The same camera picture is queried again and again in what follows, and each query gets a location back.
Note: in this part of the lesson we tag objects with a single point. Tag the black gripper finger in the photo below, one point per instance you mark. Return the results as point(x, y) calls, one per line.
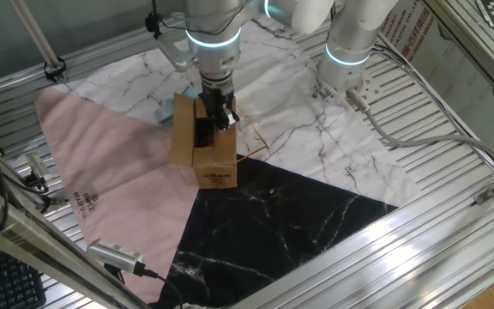
point(212, 111)
point(230, 113)

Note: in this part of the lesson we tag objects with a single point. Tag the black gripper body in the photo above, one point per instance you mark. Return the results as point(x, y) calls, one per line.
point(217, 90)

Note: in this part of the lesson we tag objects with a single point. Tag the brown cardboard box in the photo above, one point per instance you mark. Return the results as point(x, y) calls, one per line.
point(215, 171)

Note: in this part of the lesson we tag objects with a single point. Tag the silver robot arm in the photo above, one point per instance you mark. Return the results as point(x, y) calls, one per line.
point(350, 30)

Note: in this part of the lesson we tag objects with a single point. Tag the light blue gift box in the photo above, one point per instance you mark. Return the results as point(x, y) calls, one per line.
point(164, 112)

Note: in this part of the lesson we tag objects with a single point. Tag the marble pink black cloth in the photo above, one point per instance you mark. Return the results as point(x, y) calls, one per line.
point(272, 223)

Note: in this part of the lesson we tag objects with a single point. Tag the black pole clamp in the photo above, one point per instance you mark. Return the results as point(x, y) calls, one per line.
point(55, 68)

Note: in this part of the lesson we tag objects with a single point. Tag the aluminium pole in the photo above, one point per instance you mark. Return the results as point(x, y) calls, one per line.
point(37, 36)

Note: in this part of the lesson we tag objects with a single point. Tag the grey panel with red print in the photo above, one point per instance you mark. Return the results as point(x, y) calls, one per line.
point(453, 81)

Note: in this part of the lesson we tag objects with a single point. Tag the black keyboard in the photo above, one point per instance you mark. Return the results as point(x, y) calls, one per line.
point(11, 283)

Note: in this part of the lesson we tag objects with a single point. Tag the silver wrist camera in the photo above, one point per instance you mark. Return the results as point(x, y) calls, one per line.
point(174, 49)

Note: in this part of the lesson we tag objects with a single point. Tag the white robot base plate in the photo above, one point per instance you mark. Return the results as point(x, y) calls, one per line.
point(371, 88)

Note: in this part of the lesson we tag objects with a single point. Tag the silver camera with vents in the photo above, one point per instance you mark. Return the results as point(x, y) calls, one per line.
point(114, 255)

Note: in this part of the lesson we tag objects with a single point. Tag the small silver camera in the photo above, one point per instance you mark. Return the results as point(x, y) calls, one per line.
point(37, 165)

